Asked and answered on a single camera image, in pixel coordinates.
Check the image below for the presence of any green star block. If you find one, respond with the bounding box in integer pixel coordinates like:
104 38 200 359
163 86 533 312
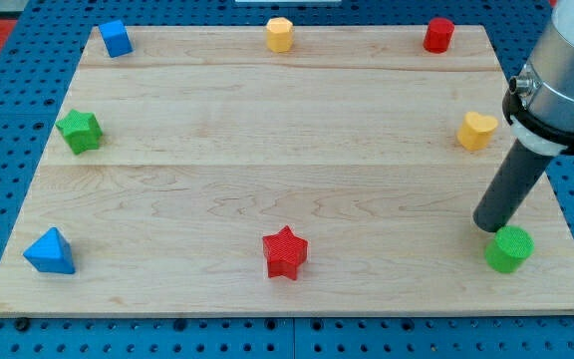
56 110 103 155

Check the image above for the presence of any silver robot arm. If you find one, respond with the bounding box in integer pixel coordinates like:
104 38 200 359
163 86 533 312
502 0 574 157

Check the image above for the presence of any yellow hexagon block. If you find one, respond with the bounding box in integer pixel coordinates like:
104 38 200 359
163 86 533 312
265 17 294 53

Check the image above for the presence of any blue cube block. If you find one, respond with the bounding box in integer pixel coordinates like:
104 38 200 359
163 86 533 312
99 20 133 58

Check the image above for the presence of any green cylinder block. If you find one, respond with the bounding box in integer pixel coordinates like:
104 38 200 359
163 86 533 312
484 225 535 273

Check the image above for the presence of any yellow heart block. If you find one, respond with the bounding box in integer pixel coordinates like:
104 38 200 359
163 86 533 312
456 112 498 152

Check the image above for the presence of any red star block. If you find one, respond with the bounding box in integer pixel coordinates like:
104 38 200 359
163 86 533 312
262 225 308 280

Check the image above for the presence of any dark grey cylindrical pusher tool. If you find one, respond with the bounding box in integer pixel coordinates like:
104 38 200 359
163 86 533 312
472 140 552 232

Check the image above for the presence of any blue triangle block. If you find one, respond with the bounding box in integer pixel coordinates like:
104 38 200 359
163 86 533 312
23 227 76 274

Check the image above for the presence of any light wooden board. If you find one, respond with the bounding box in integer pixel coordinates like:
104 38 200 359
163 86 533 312
0 25 574 318

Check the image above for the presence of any red cylinder block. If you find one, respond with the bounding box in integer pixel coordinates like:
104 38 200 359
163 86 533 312
423 17 455 54

